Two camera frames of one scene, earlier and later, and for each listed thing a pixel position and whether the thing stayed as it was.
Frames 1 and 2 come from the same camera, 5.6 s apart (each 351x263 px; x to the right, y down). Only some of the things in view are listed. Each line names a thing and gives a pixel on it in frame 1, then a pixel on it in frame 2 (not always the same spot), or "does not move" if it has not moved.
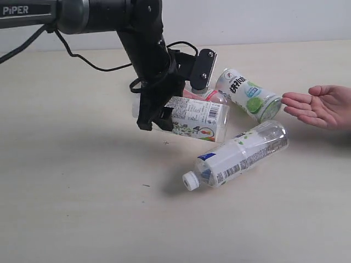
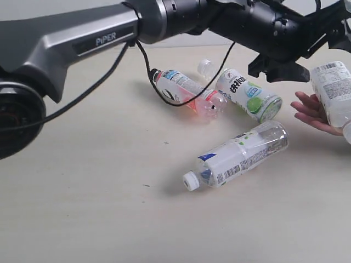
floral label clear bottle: (202, 119) to (332, 81)
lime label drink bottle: (260, 103) does not move
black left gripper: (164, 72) to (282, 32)
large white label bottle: (215, 165) does not move
